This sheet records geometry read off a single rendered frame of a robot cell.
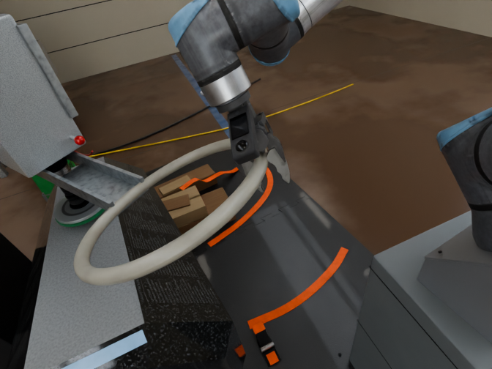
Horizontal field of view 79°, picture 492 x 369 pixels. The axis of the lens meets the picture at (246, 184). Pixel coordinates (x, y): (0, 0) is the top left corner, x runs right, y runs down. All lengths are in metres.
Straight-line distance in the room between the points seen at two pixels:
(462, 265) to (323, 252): 1.25
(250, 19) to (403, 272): 0.74
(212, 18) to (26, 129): 0.74
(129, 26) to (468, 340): 5.80
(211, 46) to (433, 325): 0.79
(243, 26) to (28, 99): 0.75
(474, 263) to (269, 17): 0.63
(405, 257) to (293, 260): 1.05
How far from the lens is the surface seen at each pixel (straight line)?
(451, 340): 0.90
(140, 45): 6.04
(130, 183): 0.99
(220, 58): 0.56
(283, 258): 1.95
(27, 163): 1.15
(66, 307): 1.15
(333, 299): 1.82
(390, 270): 0.95
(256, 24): 0.56
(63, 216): 1.37
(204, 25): 0.56
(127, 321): 1.01
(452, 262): 0.82
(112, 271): 0.57
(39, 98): 1.13
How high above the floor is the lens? 1.62
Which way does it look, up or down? 41 degrees down
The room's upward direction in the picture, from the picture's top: 11 degrees counter-clockwise
